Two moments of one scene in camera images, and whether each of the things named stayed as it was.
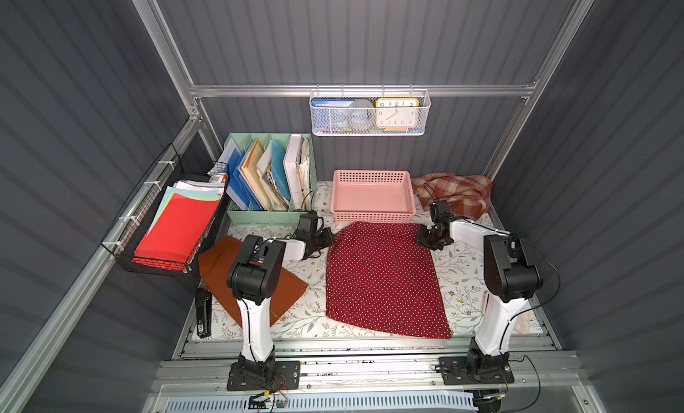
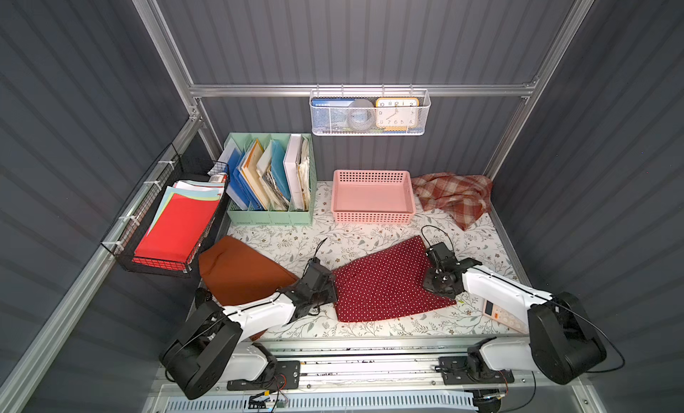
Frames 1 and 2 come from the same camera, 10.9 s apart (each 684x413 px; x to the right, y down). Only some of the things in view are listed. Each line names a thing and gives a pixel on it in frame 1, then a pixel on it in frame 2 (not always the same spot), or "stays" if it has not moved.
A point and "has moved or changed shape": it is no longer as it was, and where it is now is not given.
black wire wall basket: (167, 223) stays
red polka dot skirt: (379, 277) has moved or changed shape
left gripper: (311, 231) to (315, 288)
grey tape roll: (362, 115) stays
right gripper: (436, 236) to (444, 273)
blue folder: (238, 185) stays
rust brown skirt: (217, 258) stays
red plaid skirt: (465, 196) stays
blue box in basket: (330, 115) stays
